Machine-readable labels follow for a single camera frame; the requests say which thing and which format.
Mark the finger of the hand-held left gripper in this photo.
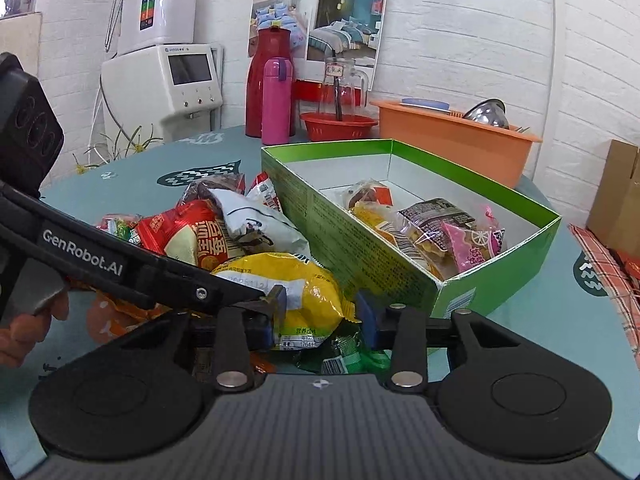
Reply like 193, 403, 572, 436
149, 258, 287, 319

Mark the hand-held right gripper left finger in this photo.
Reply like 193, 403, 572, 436
165, 305, 288, 394

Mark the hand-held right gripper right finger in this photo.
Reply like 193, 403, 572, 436
356, 290, 523, 394

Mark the yellow snack packet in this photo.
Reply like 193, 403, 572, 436
210, 252, 359, 354

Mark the green cardboard box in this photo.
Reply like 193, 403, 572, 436
261, 139, 562, 319

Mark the person's left hand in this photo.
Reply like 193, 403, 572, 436
0, 290, 70, 368

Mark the white grey snack packet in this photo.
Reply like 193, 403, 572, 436
207, 187, 313, 264

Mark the yellow flower plant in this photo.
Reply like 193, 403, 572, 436
72, 122, 164, 177

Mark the yellow pastry packet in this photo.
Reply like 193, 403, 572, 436
349, 202, 402, 247

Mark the dark brown snack packet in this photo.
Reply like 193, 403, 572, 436
176, 172, 247, 207

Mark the red white snack packet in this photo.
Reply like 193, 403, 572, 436
245, 171, 284, 212

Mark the orange snack packet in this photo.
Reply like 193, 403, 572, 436
85, 287, 173, 346

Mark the small red green snack packet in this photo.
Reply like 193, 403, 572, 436
95, 212, 146, 250

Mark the white dispenser with screen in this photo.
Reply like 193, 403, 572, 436
101, 44, 225, 147

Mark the black label clear snack packet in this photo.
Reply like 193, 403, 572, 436
397, 198, 477, 263

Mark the pink snack packet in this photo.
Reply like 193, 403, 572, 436
441, 205, 507, 275

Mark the brown snack with orange label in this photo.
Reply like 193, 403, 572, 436
344, 179, 397, 209

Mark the teal printed tablecloth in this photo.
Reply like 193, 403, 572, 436
0, 125, 640, 480

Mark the white water purifier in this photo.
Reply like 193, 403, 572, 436
116, 0, 200, 57

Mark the red plastic basket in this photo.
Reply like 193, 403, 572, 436
300, 111, 380, 143

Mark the pink thermos bottle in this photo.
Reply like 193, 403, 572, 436
261, 57, 294, 146

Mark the orange plastic basin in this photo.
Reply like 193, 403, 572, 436
370, 98, 544, 189

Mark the blue lid container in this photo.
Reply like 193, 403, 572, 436
400, 97, 452, 112

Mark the glass pitcher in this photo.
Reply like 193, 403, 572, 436
317, 57, 374, 121

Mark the steel bowl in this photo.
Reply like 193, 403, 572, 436
462, 98, 511, 131

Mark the red checked cloth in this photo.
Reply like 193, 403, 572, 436
567, 223, 640, 362

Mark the red thermos jug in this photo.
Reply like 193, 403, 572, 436
245, 25, 296, 139

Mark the large cardboard box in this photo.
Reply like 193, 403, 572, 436
586, 138, 640, 262

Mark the bedding wall poster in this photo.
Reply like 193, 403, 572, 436
247, 0, 388, 87

